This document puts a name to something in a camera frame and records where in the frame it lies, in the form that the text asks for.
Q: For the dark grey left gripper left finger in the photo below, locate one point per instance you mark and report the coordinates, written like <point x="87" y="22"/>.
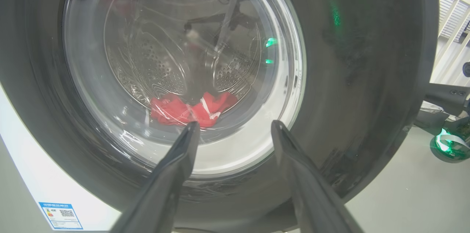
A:
<point x="165" y="189"/>

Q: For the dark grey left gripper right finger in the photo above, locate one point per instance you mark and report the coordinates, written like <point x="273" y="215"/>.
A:
<point x="312" y="196"/>

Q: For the red garment with white stripes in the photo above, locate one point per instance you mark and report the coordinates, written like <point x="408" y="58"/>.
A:
<point x="172" y="110"/>

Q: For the black round glass washer door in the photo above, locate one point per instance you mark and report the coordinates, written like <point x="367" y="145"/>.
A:
<point x="349" y="79"/>

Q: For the white front-load washing machine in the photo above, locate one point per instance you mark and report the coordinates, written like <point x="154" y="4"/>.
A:
<point x="44" y="174"/>

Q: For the blue white energy label sticker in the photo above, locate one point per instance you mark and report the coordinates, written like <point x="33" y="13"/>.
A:
<point x="60" y="215"/>

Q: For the stainless steel perforated drum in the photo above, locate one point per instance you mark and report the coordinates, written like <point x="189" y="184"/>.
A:
<point x="161" y="68"/>

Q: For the green lit round device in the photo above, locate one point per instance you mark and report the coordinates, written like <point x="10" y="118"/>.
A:
<point x="449" y="146"/>

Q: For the white window frame with blinds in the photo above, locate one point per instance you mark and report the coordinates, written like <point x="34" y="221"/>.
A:
<point x="453" y="9"/>

